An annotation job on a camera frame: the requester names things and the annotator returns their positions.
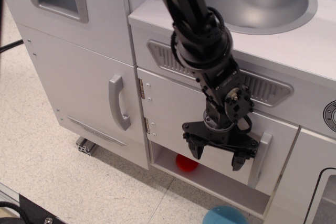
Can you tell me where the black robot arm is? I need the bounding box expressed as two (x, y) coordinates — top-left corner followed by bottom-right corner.
(163, 0), (258, 171)

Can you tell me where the blue ball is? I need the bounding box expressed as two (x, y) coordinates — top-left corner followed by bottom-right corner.
(202, 206), (248, 224)

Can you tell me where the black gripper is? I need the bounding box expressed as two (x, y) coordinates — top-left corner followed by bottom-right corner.
(182, 119), (259, 172)

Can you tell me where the silver cabinet door handle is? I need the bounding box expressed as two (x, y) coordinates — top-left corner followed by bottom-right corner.
(247, 132), (273, 189)

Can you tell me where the white oven door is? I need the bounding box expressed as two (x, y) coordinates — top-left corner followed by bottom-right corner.
(274, 129), (335, 223)

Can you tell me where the silver fridge logo badge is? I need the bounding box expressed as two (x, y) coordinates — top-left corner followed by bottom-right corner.
(67, 116), (128, 146)

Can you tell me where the lower metal door hinge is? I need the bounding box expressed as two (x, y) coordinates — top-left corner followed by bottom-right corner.
(144, 118), (150, 134)

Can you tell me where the white toy kitchen cabinet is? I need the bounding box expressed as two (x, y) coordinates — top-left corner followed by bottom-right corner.
(129, 0), (335, 223)

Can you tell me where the white cabinet door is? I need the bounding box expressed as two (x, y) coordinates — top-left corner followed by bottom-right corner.
(137, 68), (298, 194)

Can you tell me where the metal door hinge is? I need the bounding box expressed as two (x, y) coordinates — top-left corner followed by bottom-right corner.
(144, 118), (150, 134)
(139, 78), (145, 100)

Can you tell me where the upper metal door hinge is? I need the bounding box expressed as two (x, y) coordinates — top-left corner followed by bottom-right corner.
(139, 78), (145, 100)

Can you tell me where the black oven dial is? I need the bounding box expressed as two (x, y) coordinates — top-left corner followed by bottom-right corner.
(323, 101), (336, 132)

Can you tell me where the black cable on floor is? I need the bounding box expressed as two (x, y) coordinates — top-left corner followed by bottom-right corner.
(0, 39), (24, 53)

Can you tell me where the aluminium extrusion foot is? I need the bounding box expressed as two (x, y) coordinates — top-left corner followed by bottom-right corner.
(76, 137), (98, 156)

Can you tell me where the silver fridge door handle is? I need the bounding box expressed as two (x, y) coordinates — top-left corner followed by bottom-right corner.
(108, 74), (131, 131)

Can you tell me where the red toy tomato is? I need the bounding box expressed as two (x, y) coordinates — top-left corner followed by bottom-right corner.
(175, 154), (199, 172)

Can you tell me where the silver vent grille panel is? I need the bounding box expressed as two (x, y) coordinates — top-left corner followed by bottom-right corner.
(146, 40), (294, 107)

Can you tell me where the black metal base plate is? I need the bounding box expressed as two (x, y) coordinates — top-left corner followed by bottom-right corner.
(0, 194), (65, 224)

